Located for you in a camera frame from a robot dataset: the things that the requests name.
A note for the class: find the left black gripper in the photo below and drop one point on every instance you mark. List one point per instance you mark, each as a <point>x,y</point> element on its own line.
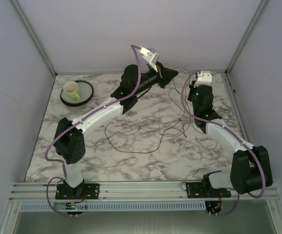
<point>165,74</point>

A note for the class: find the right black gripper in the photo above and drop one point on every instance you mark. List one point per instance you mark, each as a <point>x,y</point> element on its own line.
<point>192,89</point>

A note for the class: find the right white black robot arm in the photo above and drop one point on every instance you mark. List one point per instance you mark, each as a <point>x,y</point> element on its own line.
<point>250,169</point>

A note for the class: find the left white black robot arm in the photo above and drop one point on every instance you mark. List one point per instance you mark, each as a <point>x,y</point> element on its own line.
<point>70,134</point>

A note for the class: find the white plate with dark rim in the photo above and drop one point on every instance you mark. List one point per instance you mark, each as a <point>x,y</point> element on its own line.
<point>86,93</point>

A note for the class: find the yellow-green mug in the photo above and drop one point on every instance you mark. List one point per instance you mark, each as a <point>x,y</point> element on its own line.
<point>71,89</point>

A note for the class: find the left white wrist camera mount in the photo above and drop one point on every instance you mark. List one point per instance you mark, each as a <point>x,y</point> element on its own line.
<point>151,56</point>

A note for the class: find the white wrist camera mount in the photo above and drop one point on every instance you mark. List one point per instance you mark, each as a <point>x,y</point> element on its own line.
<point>203,78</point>
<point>151,56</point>

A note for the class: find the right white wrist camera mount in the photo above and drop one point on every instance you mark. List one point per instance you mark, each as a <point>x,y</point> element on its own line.
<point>203,78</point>

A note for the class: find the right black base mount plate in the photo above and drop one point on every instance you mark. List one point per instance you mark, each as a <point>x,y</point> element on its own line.
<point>205,190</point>

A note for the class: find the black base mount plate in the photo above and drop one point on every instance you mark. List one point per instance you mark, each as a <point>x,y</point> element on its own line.
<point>205,190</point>
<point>82,191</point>

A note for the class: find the right aluminium frame post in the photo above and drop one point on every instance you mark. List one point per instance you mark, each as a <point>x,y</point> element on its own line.
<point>247,35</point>

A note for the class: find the aluminium frame post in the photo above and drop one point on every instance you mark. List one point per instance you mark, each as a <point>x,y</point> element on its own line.
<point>33,35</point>
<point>247,35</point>

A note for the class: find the left aluminium frame post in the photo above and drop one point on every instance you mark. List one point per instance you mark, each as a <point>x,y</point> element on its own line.
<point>33,35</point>

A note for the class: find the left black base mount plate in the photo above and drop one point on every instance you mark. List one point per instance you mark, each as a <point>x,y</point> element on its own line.
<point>82,191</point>

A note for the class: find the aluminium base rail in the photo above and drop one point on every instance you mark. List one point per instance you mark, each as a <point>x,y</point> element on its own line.
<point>108,191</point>

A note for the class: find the blue slotted cable duct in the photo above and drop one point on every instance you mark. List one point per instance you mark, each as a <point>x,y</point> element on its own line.
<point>130,206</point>

